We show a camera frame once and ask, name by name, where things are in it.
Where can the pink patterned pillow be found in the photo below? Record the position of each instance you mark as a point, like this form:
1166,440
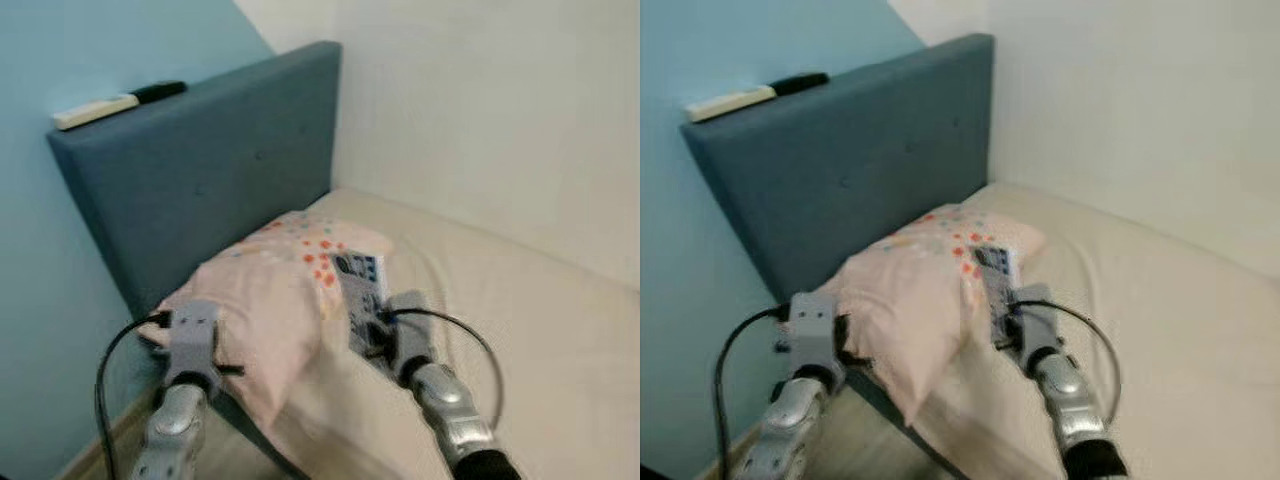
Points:
910,300
260,310

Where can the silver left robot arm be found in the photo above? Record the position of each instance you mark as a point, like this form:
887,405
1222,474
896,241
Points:
178,430
795,425

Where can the beige bed mattress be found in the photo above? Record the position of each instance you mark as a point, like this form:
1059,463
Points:
1180,320
540,330

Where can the teal upholstered headboard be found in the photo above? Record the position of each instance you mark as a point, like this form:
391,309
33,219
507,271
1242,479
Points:
850,160
200,170

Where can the black oblong object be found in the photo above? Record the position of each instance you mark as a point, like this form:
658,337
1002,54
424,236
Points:
800,84
160,92

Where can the white remote control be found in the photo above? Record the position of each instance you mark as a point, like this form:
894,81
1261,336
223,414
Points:
95,112
730,103

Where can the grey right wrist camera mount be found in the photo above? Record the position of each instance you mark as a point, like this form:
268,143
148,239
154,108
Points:
1038,325
412,335

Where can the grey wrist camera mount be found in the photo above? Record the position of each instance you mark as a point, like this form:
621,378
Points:
193,340
1038,325
412,335
813,330

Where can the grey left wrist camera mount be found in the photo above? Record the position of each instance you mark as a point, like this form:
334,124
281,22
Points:
813,330
193,340

